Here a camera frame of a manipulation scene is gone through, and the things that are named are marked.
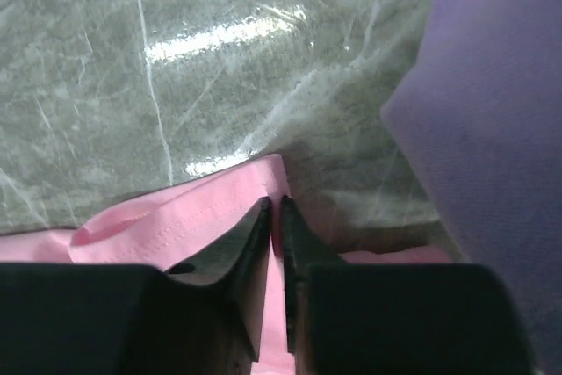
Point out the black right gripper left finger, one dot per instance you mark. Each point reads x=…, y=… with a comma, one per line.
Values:
x=203, y=315

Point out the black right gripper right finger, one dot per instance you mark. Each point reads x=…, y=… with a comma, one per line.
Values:
x=427, y=318

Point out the pink t shirt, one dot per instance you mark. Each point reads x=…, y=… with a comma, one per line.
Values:
x=164, y=227

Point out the lavender t shirt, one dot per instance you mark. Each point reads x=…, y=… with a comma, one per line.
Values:
x=478, y=118

